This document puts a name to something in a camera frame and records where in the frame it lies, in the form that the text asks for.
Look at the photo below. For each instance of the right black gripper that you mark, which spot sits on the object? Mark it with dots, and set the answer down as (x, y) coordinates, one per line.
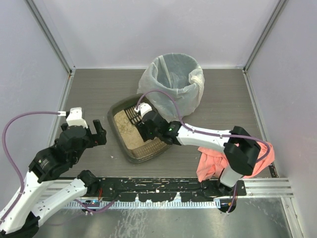
(144, 127)

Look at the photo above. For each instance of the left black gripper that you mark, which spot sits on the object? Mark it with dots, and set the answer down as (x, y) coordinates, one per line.
(89, 139)

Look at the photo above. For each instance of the black litter scoop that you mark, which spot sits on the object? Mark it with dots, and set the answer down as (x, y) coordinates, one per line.
(133, 116)

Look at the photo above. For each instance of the grey plastic litter box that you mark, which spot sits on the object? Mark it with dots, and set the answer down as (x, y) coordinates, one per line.
(151, 149)

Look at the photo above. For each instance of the bin with white bag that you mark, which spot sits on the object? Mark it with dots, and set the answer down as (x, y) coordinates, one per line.
(173, 75)

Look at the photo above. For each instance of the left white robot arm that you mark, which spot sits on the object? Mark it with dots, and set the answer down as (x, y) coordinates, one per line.
(22, 218)

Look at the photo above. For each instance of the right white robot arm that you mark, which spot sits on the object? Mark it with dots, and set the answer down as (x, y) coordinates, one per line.
(236, 144)

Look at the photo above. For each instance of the beige cat litter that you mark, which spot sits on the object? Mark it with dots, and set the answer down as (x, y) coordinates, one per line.
(128, 131)

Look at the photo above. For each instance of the pink cloth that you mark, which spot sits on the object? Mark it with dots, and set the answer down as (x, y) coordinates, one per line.
(213, 162)

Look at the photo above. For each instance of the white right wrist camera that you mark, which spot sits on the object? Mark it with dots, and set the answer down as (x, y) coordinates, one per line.
(142, 109)

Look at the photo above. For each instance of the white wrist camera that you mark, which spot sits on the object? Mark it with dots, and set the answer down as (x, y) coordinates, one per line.
(142, 109)
(74, 117)

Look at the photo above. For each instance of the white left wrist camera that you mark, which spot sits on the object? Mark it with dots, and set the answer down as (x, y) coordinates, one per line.
(74, 117)

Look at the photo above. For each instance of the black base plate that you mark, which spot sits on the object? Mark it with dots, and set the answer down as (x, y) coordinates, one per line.
(155, 189)

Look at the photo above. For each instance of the white slotted cable duct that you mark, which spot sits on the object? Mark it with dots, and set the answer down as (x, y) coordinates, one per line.
(165, 205)

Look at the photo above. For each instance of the left aluminium frame post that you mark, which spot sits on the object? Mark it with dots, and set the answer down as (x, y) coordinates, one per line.
(48, 34)

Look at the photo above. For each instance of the aluminium frame post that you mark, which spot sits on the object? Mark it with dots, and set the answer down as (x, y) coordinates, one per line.
(48, 34)
(278, 9)

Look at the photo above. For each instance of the right aluminium frame post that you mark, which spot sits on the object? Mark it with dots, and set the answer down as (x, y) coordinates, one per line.
(278, 9)

